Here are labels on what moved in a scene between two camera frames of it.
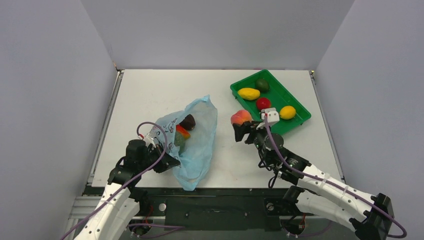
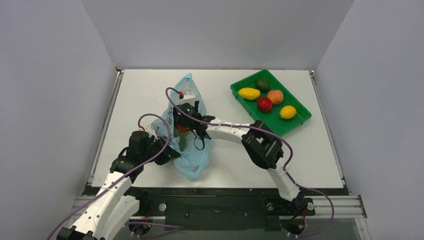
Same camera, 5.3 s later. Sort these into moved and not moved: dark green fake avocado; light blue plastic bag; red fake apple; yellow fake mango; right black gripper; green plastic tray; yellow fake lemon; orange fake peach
Moved: right black gripper; light blue plastic bag; orange fake peach
Not moved: dark green fake avocado; green plastic tray; yellow fake mango; red fake apple; yellow fake lemon
